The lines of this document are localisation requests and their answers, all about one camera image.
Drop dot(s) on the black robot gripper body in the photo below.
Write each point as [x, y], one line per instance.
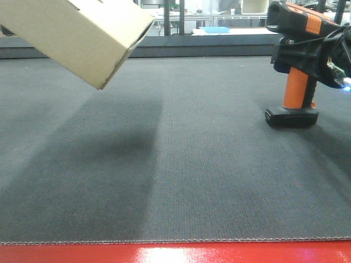
[325, 58]

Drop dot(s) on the orange black barcode scanner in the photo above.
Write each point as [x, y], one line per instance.
[298, 24]

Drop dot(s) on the brown cardboard package box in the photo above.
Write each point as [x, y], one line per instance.
[91, 39]

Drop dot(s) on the white background workbench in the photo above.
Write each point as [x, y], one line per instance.
[191, 22]

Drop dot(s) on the blue tray on table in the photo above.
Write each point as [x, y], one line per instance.
[215, 30]

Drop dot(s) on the dark grey conveyor belt mat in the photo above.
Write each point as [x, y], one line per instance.
[173, 149]

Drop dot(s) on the red metal conveyor table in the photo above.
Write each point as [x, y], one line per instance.
[320, 251]

